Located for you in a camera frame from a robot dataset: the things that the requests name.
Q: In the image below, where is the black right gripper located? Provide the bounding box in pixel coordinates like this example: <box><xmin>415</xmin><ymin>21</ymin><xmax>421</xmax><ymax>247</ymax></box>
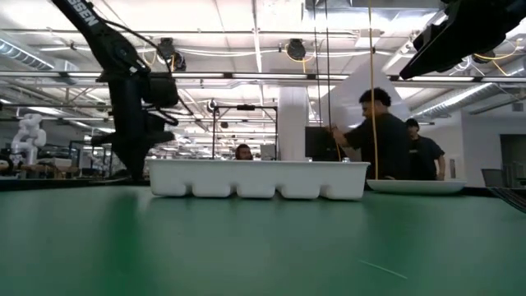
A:
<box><xmin>400</xmin><ymin>0</ymin><xmax>526</xmax><ymax>80</ymax></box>

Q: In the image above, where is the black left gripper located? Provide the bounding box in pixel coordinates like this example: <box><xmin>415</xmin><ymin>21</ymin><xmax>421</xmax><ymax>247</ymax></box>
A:
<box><xmin>90</xmin><ymin>76</ymin><xmax>176</xmax><ymax>182</ymax></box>

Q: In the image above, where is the white plastic cutlery tray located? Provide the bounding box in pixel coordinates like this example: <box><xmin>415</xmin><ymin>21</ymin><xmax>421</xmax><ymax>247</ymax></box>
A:
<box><xmin>145</xmin><ymin>158</ymin><xmax>370</xmax><ymax>201</ymax></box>

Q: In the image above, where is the dark grey door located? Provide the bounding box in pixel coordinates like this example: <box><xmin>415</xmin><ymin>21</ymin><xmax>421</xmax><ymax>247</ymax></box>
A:
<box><xmin>500</xmin><ymin>134</ymin><xmax>526</xmax><ymax>189</ymax></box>

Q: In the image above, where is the white round plate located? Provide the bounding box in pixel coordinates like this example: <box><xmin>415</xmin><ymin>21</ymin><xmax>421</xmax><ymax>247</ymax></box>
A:
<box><xmin>365</xmin><ymin>178</ymin><xmax>468</xmax><ymax>195</ymax></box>

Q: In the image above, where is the black monitor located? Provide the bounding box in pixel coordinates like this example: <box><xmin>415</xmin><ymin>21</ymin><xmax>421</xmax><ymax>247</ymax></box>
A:
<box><xmin>304</xmin><ymin>126</ymin><xmax>344</xmax><ymax>161</ymax></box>

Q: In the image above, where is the green table mat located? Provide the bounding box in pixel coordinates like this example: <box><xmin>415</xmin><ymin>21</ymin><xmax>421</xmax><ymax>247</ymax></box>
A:
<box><xmin>0</xmin><ymin>185</ymin><xmax>526</xmax><ymax>296</ymax></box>

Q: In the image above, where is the silver ventilation duct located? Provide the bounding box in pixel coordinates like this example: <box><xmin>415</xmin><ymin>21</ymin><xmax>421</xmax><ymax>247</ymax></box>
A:
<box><xmin>406</xmin><ymin>61</ymin><xmax>526</xmax><ymax>123</ymax></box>
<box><xmin>0</xmin><ymin>39</ymin><xmax>79</xmax><ymax>83</ymax></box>

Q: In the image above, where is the yellow extension cord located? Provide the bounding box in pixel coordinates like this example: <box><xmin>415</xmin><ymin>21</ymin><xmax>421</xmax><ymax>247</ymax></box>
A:
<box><xmin>367</xmin><ymin>0</ymin><xmax>380</xmax><ymax>181</ymax></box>

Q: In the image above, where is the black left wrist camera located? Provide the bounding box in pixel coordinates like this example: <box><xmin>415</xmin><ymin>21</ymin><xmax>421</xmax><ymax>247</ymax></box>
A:
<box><xmin>142</xmin><ymin>72</ymin><xmax>180</xmax><ymax>109</ymax></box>

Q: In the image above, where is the black hanging cable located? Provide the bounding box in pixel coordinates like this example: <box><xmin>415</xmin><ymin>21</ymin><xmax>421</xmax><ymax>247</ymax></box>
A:
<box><xmin>324</xmin><ymin>0</ymin><xmax>333</xmax><ymax>129</ymax></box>
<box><xmin>311</xmin><ymin>0</ymin><xmax>323</xmax><ymax>127</ymax></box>

